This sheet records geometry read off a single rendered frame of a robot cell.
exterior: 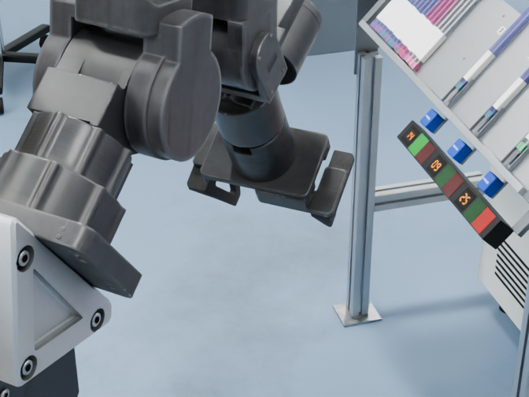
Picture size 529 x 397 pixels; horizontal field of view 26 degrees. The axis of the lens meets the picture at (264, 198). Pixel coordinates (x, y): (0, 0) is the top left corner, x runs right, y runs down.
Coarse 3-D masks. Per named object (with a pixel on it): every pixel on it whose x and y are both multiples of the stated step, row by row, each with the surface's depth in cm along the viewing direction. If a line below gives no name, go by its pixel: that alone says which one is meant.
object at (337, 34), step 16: (320, 0) 376; (336, 0) 377; (352, 0) 379; (336, 16) 380; (352, 16) 382; (320, 32) 382; (336, 32) 383; (352, 32) 385; (320, 48) 385; (336, 48) 386; (352, 48) 388
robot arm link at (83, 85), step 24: (72, 48) 75; (96, 48) 74; (120, 48) 74; (48, 72) 73; (72, 72) 73; (96, 72) 73; (120, 72) 73; (48, 96) 72; (72, 96) 72; (96, 96) 71; (120, 96) 72; (96, 120) 71; (120, 120) 73
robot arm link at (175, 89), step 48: (96, 0) 72; (144, 0) 71; (192, 0) 75; (48, 48) 75; (144, 48) 73; (192, 48) 73; (144, 96) 72; (192, 96) 74; (144, 144) 74; (192, 144) 76
